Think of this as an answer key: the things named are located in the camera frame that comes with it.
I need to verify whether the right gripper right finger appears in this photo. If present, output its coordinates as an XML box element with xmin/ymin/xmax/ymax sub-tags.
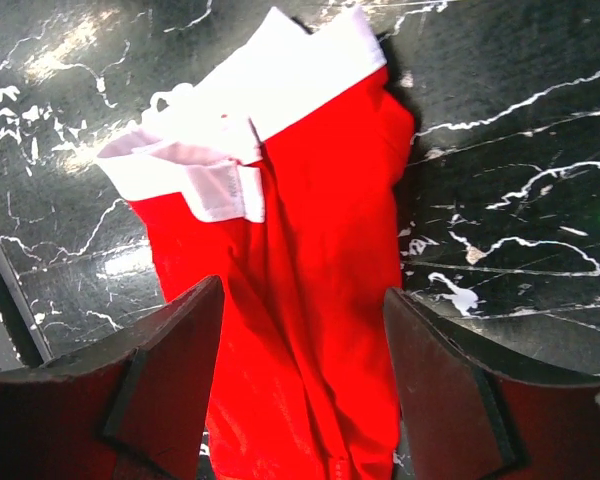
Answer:
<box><xmin>383</xmin><ymin>288</ymin><xmax>600</xmax><ymax>479</ymax></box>

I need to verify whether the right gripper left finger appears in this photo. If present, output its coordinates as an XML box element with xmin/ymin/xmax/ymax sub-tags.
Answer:
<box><xmin>0</xmin><ymin>276</ymin><xmax>224</xmax><ymax>479</ymax></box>

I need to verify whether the red underwear white trim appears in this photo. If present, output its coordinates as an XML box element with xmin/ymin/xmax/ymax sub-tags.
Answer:
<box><xmin>97</xmin><ymin>6</ymin><xmax>414</xmax><ymax>479</ymax></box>

